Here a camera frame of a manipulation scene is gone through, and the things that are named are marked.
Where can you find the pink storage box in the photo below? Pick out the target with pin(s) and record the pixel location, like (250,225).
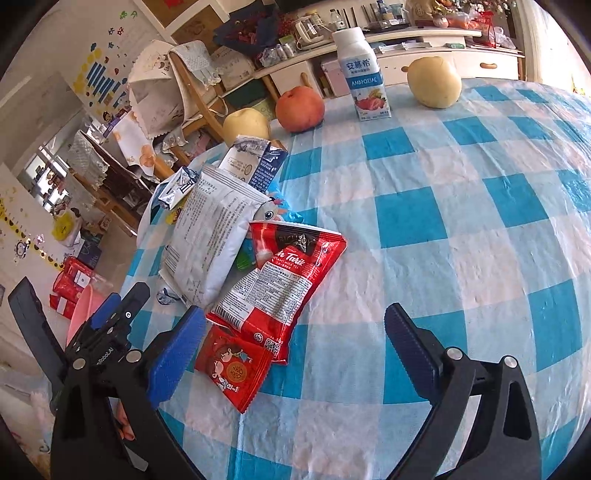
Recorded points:
(334,76)

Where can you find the lace chair cover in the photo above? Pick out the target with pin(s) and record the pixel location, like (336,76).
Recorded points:
(87,154)

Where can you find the white folding food cover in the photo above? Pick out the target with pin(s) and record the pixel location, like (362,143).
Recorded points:
(152,87)

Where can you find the dark wooden chair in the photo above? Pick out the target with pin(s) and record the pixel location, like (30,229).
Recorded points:
(115,184)

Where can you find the white yogurt drink bottle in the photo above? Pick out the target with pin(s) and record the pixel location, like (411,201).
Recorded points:
(362,74)

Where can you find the dark blue wrapped bouquet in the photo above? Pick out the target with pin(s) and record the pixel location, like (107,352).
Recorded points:
(258,27)

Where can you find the dark blue box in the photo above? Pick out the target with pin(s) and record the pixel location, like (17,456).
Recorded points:
(90,253)

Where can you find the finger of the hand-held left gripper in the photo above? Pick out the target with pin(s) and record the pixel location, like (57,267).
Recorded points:
(107,308)

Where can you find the white wooden cabinet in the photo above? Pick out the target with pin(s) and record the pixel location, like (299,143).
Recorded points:
(415,60)

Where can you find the yellow plastic bag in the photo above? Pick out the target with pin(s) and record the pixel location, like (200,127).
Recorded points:
(63,226)

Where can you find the dining table with printed cloth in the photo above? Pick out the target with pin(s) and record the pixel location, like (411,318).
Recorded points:
(138,152)

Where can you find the red apple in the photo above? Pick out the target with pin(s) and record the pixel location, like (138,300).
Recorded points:
(300,110)

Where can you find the green cartoon snack packet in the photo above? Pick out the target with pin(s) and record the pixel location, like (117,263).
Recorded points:
(272,210)

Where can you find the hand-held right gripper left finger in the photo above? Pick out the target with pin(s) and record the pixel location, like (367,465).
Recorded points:
(178,357)

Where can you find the pink plastic bucket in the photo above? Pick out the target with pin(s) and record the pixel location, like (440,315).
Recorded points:
(85,307)

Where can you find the blue white checkered tablecloth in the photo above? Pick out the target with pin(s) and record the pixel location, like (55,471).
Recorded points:
(415,207)

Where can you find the red snack bag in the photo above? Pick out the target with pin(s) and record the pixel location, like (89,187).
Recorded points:
(487,27)

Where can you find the small red cartoon packet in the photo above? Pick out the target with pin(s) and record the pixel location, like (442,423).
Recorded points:
(228,369)

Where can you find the blue white milk carton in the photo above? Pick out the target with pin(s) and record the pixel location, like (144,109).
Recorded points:
(256,164)

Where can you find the colourful wall sticker chart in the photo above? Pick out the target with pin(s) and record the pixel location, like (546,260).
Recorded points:
(104,69)

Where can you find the glass electric kettle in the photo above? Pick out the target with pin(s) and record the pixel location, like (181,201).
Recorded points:
(308,30)

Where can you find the person's left hand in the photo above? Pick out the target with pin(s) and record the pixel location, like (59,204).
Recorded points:
(123,425)

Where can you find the dark green box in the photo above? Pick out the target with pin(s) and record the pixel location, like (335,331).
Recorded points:
(247,92)

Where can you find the red gift box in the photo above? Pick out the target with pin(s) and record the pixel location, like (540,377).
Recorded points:
(76,277)
(60,304)

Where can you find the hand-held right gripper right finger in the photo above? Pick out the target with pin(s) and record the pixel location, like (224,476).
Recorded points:
(413,355)

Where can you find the yellow pear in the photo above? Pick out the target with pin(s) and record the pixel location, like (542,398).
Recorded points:
(434,82)
(245,124)

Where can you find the red milk tea bag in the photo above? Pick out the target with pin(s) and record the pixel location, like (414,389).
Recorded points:
(281,286)

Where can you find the white printed box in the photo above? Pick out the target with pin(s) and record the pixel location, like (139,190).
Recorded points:
(235,64)

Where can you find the clear water bottle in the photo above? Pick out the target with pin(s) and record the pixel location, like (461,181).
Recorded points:
(338,19)

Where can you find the white snack bag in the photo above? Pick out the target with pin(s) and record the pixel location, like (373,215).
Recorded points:
(212,235)

